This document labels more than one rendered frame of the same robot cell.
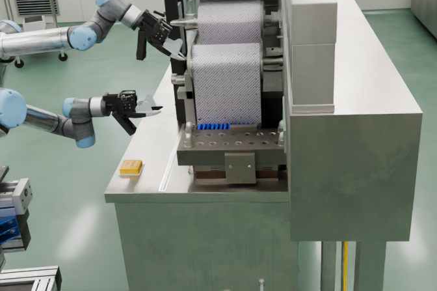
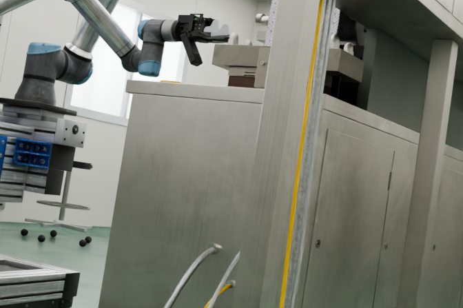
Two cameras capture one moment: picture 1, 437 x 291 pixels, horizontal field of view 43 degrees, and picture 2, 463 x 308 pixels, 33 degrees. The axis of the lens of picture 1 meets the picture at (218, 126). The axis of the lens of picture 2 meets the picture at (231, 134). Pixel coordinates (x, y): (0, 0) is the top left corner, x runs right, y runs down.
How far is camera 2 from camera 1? 156 cm
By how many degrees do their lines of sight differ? 38
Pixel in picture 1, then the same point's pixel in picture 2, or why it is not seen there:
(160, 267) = (152, 191)
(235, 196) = (254, 94)
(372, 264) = not seen: outside the picture
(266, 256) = not seen: hidden behind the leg
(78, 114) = (149, 30)
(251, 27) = not seen: outside the picture
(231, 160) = (265, 54)
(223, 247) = (226, 170)
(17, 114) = not seen: outside the picture
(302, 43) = not seen: outside the picture
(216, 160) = (251, 59)
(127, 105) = (197, 25)
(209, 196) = (227, 92)
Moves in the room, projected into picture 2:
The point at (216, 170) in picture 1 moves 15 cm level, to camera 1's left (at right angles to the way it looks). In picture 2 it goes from (250, 76) to (203, 72)
